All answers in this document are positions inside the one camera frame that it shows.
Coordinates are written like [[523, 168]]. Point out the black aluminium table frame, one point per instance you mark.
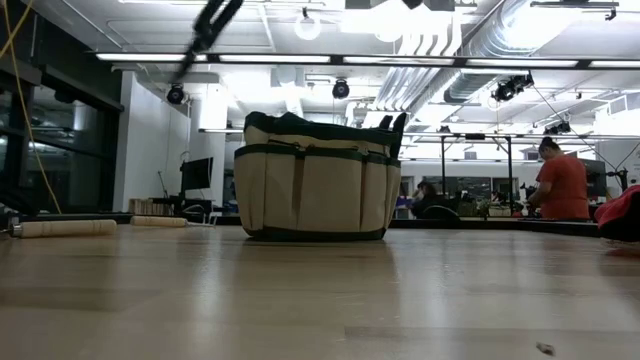
[[500, 226]]

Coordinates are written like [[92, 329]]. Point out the silver ceiling air duct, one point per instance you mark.
[[480, 45]]

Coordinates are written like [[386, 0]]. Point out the black hanging ceiling camera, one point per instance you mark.
[[341, 89], [175, 94]]

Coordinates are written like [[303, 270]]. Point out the person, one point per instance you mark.
[[562, 185], [427, 197]]

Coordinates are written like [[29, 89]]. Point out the black workbench frame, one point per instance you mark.
[[443, 170]]

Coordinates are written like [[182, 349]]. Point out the beige green gardening bag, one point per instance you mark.
[[320, 195]]

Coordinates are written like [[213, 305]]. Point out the black hanging camera cluster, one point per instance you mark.
[[510, 87]]

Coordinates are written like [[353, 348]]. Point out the red black gardening glove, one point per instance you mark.
[[620, 207]]

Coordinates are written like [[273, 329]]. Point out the black computer monitor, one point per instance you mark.
[[197, 174], [596, 177]]

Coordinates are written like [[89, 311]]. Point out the long ceiling light strip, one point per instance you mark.
[[275, 58]]

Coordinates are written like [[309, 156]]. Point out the row of books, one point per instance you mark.
[[150, 206]]

